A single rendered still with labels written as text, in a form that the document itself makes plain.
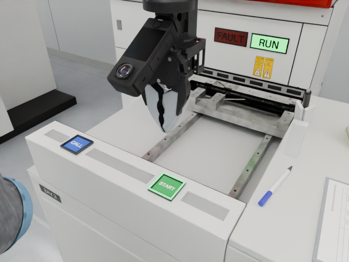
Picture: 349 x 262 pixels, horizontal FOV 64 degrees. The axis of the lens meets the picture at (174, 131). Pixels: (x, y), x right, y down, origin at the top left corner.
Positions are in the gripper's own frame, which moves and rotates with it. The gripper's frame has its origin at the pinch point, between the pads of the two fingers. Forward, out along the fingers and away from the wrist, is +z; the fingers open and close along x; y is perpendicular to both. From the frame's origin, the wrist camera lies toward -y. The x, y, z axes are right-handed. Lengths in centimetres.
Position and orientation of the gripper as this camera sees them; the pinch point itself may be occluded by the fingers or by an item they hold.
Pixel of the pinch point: (163, 128)
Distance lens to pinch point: 47.9
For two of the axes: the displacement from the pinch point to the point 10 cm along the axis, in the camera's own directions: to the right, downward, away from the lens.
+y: 5.3, -4.8, 7.0
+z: 0.0, 8.2, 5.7
